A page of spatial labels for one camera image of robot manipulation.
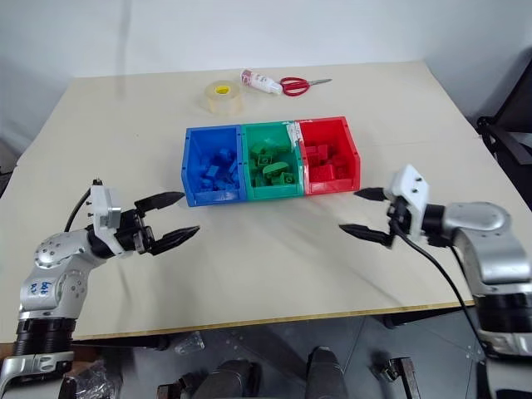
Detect green curved toy brick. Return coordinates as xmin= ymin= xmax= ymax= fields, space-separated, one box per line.
xmin=262 ymin=160 xmax=291 ymax=178

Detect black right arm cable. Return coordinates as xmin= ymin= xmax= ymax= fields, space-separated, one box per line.
xmin=390 ymin=207 xmax=490 ymax=362

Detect red square toy brick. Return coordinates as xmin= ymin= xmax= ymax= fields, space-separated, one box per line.
xmin=305 ymin=143 xmax=329 ymax=162
xmin=309 ymin=164 xmax=337 ymax=183
xmin=328 ymin=143 xmax=349 ymax=167

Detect black metal frame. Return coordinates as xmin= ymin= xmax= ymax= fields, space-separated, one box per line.
xmin=475 ymin=49 xmax=532 ymax=180

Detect dark metal bracket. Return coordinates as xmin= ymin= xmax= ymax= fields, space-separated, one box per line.
xmin=376 ymin=356 xmax=416 ymax=399

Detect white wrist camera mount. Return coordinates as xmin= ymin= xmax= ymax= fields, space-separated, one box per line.
xmin=382 ymin=164 xmax=430 ymax=244
xmin=89 ymin=185 xmax=126 ymax=255

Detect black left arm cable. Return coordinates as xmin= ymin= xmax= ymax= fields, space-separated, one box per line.
xmin=64 ymin=186 xmax=93 ymax=232

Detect red handled scissors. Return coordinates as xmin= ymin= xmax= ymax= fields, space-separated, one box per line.
xmin=278 ymin=76 xmax=333 ymax=97

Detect white tape strip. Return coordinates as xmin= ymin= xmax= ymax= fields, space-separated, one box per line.
xmin=285 ymin=122 xmax=303 ymax=147

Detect green plastic storage bin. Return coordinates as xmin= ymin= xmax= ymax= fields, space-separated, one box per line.
xmin=239 ymin=121 xmax=307 ymax=201

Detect white glue bottle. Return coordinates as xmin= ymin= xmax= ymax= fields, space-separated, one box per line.
xmin=239 ymin=69 xmax=283 ymax=96

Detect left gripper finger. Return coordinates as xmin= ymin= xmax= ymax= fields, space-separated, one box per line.
xmin=149 ymin=225 xmax=202 ymax=256
xmin=133 ymin=190 xmax=187 ymax=214

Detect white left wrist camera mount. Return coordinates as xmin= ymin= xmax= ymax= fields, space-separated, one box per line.
xmin=89 ymin=185 xmax=126 ymax=255

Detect clear packing tape roll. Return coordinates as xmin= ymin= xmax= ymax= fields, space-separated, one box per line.
xmin=202 ymin=77 xmax=244 ymax=116

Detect clear plastic bag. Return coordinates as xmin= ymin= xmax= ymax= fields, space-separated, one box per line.
xmin=174 ymin=332 xmax=205 ymax=355

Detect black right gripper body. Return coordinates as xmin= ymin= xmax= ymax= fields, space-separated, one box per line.
xmin=386 ymin=196 xmax=411 ymax=237

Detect dark rounded shape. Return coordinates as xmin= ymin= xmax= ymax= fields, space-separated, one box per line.
xmin=205 ymin=359 xmax=262 ymax=399
xmin=307 ymin=346 xmax=348 ymax=399

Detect red plastic storage bin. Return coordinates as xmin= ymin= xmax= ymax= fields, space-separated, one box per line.
xmin=293 ymin=116 xmax=362 ymax=196

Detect blue plastic storage bin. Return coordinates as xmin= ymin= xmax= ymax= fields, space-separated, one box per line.
xmin=180 ymin=124 xmax=249 ymax=208

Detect black plastic bag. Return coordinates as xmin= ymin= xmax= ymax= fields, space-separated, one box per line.
xmin=62 ymin=359 xmax=126 ymax=399

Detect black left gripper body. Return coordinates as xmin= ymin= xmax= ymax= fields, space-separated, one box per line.
xmin=113 ymin=208 xmax=156 ymax=254

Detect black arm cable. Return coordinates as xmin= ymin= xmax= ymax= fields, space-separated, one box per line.
xmin=64 ymin=186 xmax=93 ymax=232
xmin=390 ymin=207 xmax=490 ymax=362

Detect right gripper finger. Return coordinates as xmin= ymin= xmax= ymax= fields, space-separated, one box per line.
xmin=353 ymin=187 xmax=391 ymax=203
xmin=337 ymin=224 xmax=396 ymax=250

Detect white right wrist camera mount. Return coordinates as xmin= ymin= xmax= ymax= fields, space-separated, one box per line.
xmin=382 ymin=164 xmax=430 ymax=244

